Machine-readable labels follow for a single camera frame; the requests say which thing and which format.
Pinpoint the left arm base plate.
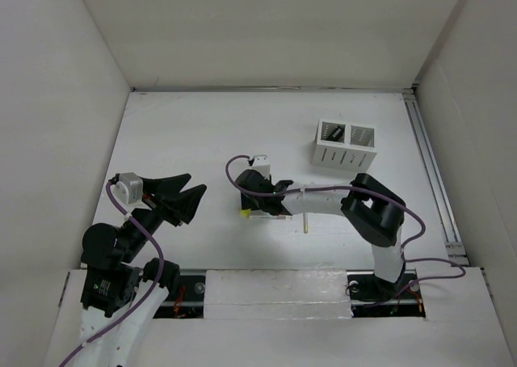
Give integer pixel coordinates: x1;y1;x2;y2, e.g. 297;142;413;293
154;270;206;319

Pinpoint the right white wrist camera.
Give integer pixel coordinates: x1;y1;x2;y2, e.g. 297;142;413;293
248;154;271;179

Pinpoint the aluminium rail right side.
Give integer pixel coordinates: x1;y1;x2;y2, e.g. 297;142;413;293
402;89;470;267

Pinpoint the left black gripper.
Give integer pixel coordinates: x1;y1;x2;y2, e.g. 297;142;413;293
120;171;206;259

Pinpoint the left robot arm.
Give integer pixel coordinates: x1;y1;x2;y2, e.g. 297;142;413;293
61;173;207;366

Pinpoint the blue cap highlighter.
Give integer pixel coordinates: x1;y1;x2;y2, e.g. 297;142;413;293
326;126;345;142

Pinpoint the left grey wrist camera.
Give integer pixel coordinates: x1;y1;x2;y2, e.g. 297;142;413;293
111;172;144;205

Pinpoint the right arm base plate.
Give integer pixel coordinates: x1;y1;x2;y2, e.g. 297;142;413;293
345;271;426;318

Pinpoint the white slotted pen holder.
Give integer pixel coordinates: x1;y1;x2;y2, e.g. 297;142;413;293
311;119;377;173

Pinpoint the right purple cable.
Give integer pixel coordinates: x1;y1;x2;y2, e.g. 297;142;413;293
225;154;467;306

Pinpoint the thin white yellow pencil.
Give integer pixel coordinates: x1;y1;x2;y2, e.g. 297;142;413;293
302;213;309;234

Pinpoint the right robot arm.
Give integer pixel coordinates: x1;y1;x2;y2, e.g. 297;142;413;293
236;169;406;302

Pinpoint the white pen brown tip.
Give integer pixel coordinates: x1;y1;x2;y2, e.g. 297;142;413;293
247;214;292;220

